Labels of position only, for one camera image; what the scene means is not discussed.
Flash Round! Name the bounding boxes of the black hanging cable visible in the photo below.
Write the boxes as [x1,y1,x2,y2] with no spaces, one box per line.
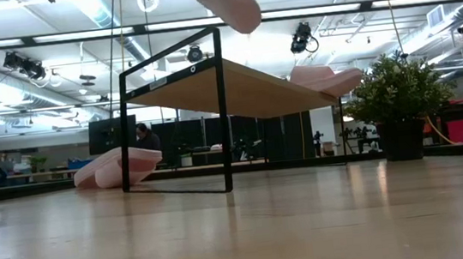
[96,0,129,120]

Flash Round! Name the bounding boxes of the black partition panels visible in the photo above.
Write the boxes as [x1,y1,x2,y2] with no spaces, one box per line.
[151,106,316,175]

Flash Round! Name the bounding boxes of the black monitor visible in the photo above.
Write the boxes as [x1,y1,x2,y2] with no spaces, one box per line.
[86,114,141,156]

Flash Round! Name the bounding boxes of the white cable ring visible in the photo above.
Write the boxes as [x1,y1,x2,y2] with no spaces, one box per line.
[135,0,162,15]

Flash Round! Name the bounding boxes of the yellow hose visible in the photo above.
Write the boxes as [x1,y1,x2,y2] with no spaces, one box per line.
[425,112,458,148]

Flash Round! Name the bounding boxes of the blue box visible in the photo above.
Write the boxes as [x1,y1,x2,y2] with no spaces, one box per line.
[66,156,95,171]

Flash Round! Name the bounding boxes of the black overhead frame bar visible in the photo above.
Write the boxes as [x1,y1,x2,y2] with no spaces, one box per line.
[0,0,463,52]

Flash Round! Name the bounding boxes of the black ceiling camera with cable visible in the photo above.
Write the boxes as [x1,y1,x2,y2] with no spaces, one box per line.
[286,20,320,56]

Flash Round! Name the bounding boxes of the person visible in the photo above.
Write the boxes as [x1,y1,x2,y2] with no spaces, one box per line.
[134,120,163,154]

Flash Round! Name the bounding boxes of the white ceiling vent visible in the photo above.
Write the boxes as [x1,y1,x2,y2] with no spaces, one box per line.
[424,3,448,28]

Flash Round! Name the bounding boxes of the black-framed wooden shelf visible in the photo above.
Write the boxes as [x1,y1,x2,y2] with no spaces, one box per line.
[106,13,352,205]

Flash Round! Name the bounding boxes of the pink foam slide sandal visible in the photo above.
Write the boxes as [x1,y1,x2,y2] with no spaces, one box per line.
[190,0,264,40]
[288,59,366,103]
[70,142,165,193]

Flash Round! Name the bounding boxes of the black ceiling spotlight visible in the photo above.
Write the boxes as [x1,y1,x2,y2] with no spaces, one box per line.
[1,50,26,72]
[19,57,49,83]

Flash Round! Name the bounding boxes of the green potted plant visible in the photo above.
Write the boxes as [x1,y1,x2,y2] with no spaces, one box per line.
[337,45,463,168]

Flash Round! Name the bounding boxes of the round black ceiling lamp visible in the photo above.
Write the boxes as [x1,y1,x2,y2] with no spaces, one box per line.
[186,44,206,64]

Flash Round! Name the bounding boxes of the silver ceiling duct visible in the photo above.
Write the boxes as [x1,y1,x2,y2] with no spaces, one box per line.
[66,0,152,69]

